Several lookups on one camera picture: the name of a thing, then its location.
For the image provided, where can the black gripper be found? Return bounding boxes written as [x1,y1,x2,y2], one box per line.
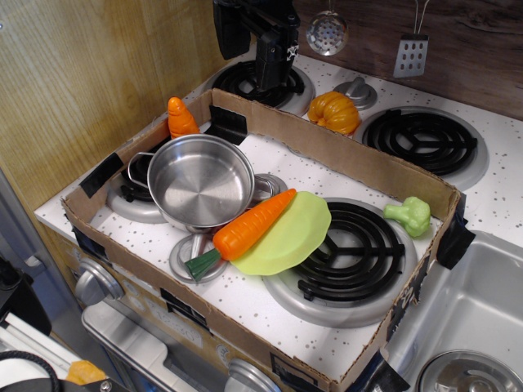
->
[255,31,299,91]

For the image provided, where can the orange toy carrot green top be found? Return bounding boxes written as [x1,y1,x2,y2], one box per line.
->
[185,189,297,282]

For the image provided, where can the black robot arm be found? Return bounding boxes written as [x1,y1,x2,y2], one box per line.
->
[212,1,301,91]

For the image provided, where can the orange ridged toy carrot piece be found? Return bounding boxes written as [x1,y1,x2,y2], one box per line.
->
[168,96,199,139]

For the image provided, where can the light green plastic plate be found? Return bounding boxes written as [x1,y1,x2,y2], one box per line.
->
[232,191,332,276]

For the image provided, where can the back left black coil burner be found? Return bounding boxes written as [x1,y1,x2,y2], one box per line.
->
[203,60,315,117]

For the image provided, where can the black coil burner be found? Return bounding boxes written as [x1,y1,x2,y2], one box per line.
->
[263,198,418,328]
[106,138,170,224]
[353,106,489,191]
[203,60,315,117]

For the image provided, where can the hanging steel skimmer ladle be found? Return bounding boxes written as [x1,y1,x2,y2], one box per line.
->
[306,1,349,56]

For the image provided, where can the orange toy pumpkin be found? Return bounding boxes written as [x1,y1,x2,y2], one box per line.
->
[307,91,361,135]

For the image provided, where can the silver stove knob back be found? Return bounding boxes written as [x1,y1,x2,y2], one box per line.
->
[334,77,378,110]

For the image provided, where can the silver stove knob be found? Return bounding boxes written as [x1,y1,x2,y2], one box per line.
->
[169,234,228,284]
[250,173,288,207]
[334,77,378,110]

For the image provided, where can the hanging steel slotted spatula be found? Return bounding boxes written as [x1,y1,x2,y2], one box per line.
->
[393,1,429,78]

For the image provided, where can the silver stove knob middle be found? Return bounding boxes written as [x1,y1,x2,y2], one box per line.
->
[250,173,288,207]

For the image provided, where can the small steel pot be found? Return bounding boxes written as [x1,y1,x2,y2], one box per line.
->
[141,134,255,233]

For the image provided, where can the back right black coil burner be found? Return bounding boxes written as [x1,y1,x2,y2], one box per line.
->
[353,106,489,191]

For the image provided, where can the front left black coil burner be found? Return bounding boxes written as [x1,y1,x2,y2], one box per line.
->
[106,138,170,224]

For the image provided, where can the silver stove knob front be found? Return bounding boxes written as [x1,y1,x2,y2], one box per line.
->
[169,234,228,284]

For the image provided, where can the green toy broccoli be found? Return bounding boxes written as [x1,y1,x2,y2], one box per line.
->
[383,196,431,238]

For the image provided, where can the front right black coil burner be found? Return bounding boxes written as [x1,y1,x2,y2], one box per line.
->
[263,198,418,328]

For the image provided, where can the brown cardboard fence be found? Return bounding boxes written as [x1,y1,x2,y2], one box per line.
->
[62,90,474,391]

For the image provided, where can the silver oven knob left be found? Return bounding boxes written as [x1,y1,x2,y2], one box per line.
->
[74,258,124,306]

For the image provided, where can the silver oven knob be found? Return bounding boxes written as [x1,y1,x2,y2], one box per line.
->
[74,258,124,306]
[224,359,281,392]

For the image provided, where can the silver oven knob right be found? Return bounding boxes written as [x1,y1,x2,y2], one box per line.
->
[224,359,281,392]

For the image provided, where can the silver toy sink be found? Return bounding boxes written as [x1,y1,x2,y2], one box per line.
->
[387,232,522,391]

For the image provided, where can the orange object bottom left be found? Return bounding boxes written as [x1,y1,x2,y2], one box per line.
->
[65,360,107,385]

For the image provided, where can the silver oven door handle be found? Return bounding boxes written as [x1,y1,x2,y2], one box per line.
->
[82,301,226,391]

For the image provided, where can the black cable bottom left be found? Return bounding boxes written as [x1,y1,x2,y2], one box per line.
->
[0,350,62,392]

